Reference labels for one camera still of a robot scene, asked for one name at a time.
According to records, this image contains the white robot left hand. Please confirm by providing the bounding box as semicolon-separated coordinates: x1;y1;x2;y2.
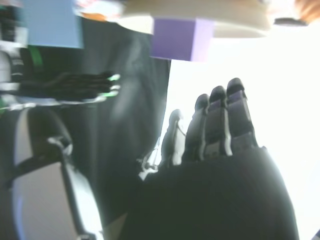
11;77;301;240

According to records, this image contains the blue foam cube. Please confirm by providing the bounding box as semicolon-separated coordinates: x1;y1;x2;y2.
23;0;85;50

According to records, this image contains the purple foam cube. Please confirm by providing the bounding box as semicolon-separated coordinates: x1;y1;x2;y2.
149;17;215;62

